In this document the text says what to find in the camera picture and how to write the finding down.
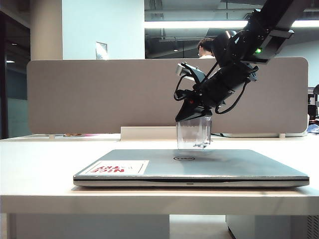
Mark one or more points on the beige desk partition screen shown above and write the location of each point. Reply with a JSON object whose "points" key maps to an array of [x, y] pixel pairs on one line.
{"points": [[99, 97]]}

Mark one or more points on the brown small item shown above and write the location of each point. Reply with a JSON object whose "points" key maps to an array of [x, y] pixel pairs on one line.
{"points": [[72, 135]]}

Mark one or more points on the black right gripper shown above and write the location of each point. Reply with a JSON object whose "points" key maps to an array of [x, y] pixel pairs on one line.
{"points": [[219, 87]]}

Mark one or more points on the pink flat item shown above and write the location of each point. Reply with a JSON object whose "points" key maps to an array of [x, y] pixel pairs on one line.
{"points": [[92, 135]]}

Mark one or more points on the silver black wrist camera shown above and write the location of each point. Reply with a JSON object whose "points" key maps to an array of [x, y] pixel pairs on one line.
{"points": [[189, 71]]}

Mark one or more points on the grey Dell laptop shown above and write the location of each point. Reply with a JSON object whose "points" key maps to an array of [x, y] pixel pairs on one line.
{"points": [[189, 166]]}

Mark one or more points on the long white ceiling light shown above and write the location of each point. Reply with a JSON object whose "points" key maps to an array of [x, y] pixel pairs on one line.
{"points": [[194, 24]]}

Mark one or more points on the blue patterned cloth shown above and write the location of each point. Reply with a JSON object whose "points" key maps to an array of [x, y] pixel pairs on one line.
{"points": [[313, 128]]}

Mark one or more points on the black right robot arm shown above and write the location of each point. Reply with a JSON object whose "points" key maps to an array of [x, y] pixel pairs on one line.
{"points": [[274, 15]]}

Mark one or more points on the grey under-desk cabinet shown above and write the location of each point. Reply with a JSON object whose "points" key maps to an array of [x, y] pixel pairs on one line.
{"points": [[274, 227]]}

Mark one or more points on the dark-haired person white shirt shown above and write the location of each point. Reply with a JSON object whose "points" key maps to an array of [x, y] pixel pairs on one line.
{"points": [[205, 48]]}

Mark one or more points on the framed wall poster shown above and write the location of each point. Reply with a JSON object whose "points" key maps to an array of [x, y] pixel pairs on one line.
{"points": [[101, 50]]}

